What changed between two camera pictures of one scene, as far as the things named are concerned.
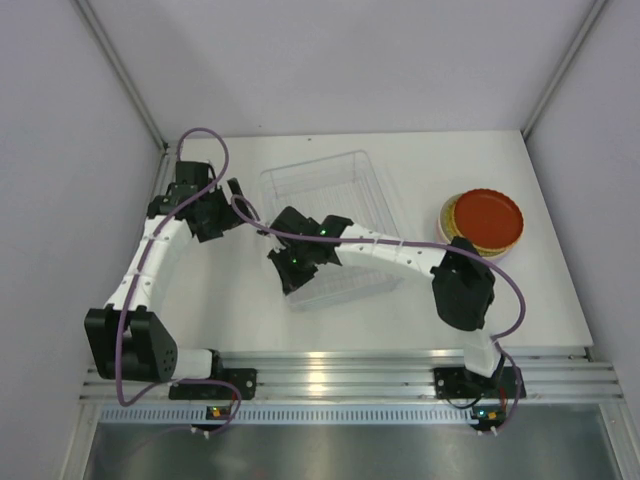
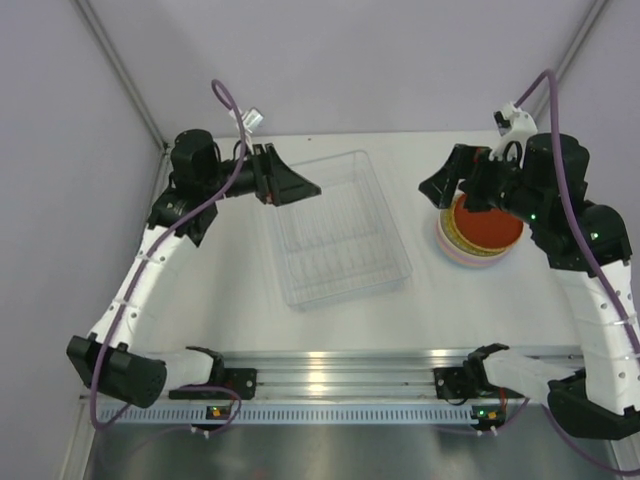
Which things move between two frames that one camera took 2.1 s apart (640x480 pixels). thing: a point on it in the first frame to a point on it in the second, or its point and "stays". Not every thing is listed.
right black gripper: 291,278 to 463,161
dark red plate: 490,217 stays
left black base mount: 244,378 stays
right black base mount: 460,383 stays
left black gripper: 226,210 to 267,173
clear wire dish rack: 343,185 stays
